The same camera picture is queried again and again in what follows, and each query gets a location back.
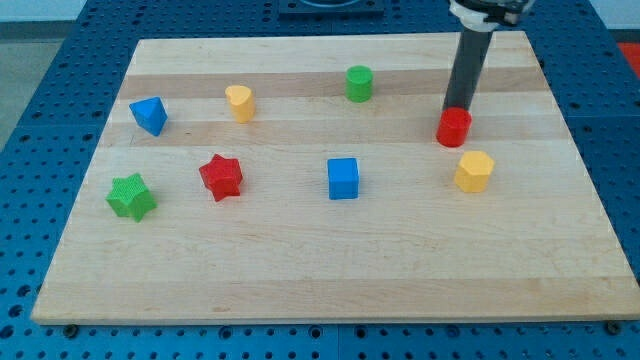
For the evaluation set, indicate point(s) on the red cylinder block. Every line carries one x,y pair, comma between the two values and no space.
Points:
453,127

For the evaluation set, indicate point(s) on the blue cube block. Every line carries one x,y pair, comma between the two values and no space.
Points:
343,178

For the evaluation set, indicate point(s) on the blue triangle block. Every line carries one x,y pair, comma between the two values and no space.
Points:
150,114

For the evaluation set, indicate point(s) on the wooden board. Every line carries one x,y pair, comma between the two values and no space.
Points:
536,245

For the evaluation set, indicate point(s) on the green star block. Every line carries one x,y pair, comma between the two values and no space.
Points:
130,197

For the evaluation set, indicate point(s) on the black pusher rod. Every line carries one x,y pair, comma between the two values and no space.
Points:
467,67

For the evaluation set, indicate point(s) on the green cylinder block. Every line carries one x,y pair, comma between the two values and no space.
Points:
358,83

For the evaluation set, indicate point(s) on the red star block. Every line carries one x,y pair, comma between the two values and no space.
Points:
222,177

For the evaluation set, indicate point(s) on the dark blue base plate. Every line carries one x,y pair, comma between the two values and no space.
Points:
330,7

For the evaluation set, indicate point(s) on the yellow hexagon block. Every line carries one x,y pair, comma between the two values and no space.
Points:
473,171

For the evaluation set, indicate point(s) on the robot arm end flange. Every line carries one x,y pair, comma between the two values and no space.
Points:
487,15

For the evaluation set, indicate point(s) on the yellow heart block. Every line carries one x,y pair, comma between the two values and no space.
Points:
241,101

